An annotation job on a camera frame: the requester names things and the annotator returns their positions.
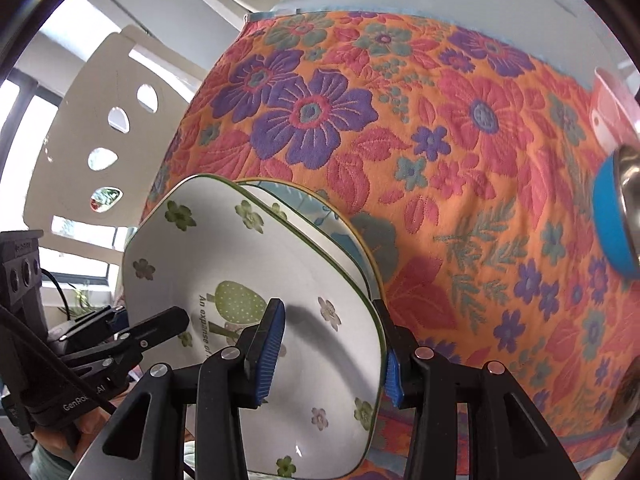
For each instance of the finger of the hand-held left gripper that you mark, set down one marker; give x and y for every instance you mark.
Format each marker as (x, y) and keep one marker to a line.
(102, 321)
(160, 325)

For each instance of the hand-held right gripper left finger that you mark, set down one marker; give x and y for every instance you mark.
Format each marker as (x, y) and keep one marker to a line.
(265, 360)

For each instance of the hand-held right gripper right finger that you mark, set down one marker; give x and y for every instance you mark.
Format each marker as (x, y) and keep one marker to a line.
(392, 382)

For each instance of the green floral white plate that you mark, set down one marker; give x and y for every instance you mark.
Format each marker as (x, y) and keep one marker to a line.
(310, 410)

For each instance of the green-rimmed white plate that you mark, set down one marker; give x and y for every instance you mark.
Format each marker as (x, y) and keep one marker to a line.
(305, 240)

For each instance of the yellow-rimmed blue patterned plate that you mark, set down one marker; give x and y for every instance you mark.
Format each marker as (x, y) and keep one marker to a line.
(327, 227)

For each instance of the steel-lined blue bowl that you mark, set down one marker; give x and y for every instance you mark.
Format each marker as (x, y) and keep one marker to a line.
(607, 220)

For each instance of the pink bowl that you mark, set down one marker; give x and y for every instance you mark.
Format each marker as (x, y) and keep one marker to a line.
(607, 105)

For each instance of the person's left hand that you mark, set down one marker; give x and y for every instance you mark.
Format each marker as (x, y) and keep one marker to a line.
(65, 435)

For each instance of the potted flowering plant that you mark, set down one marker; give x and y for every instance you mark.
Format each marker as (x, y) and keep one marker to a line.
(82, 299)

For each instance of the floral orange tablecloth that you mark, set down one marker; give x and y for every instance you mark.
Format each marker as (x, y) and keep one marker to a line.
(450, 185)

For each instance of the window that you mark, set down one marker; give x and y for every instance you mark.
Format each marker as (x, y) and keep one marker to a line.
(20, 125)

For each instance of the brown round stand base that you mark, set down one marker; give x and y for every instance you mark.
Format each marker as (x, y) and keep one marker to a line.
(625, 395)

